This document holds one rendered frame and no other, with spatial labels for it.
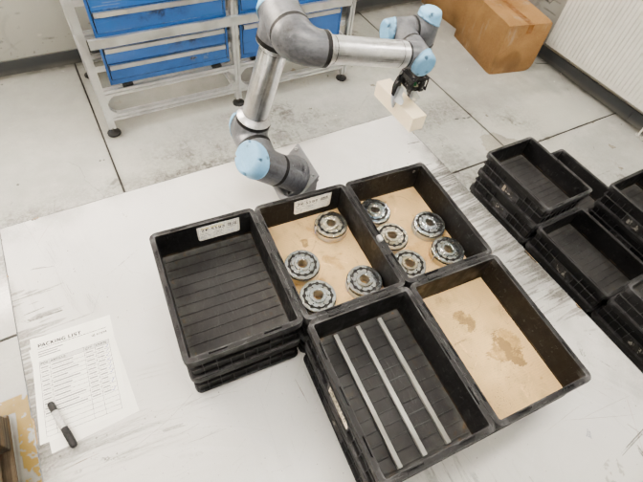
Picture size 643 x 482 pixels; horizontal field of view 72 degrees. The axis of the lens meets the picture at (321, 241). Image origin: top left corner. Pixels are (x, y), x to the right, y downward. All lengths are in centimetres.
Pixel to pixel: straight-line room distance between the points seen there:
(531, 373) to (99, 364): 117
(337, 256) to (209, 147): 173
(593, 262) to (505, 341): 109
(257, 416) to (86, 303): 62
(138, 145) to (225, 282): 183
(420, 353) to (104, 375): 86
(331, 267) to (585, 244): 143
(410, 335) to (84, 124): 254
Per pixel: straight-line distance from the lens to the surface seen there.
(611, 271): 238
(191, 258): 134
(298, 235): 137
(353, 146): 188
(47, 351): 146
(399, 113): 172
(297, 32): 122
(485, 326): 135
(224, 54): 302
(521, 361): 135
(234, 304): 125
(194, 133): 302
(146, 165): 285
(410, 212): 150
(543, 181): 241
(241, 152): 147
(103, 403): 135
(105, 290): 150
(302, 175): 153
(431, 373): 123
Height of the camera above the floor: 192
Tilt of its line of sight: 53 degrees down
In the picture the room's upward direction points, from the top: 9 degrees clockwise
